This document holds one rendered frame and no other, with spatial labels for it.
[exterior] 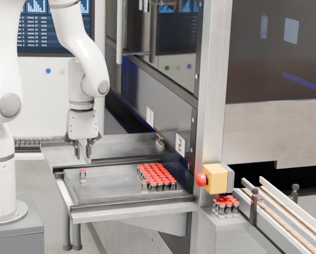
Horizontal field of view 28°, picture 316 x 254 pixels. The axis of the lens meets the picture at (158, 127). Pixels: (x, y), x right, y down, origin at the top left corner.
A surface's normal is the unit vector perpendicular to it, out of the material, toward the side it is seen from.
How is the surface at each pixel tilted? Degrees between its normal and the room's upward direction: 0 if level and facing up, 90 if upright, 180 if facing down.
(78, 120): 90
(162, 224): 90
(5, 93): 67
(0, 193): 90
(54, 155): 0
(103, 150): 0
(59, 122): 90
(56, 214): 0
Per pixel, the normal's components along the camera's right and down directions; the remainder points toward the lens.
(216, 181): 0.31, 0.29
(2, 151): 0.57, 0.25
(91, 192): 0.04, -0.95
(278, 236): -0.95, 0.06
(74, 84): -0.61, 0.24
